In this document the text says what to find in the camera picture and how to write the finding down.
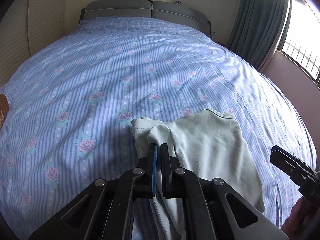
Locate light green long-sleeve shirt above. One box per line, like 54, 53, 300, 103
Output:
131, 108, 266, 240

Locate blue striped floral bedsheet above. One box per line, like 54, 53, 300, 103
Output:
1, 17, 316, 239

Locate window with metal railing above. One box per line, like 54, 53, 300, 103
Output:
278, 0, 319, 85

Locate brown plaid folded garment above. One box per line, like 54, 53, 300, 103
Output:
0, 94, 9, 129

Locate teal green curtain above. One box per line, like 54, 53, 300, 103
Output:
226, 0, 289, 70

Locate grey upholstered headboard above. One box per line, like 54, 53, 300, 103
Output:
79, 0, 211, 36

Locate beige louvered wardrobe doors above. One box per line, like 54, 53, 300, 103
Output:
1, 0, 65, 86

